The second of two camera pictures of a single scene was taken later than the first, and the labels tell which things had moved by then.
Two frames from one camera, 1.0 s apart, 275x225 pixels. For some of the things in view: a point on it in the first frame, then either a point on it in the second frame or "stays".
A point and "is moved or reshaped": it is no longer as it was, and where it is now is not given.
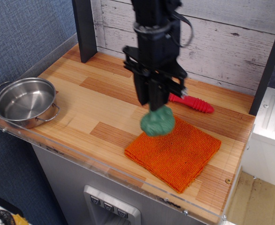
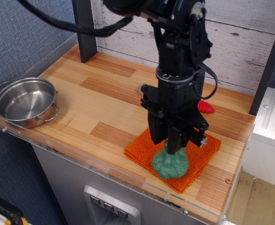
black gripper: [156, 58] → [180, 102]
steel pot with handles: [21, 102] stays
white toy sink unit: [266, 155] stays
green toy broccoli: [158, 122] is moved or reshaped
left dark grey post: [83, 11] stays
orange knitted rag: [177, 157] stays
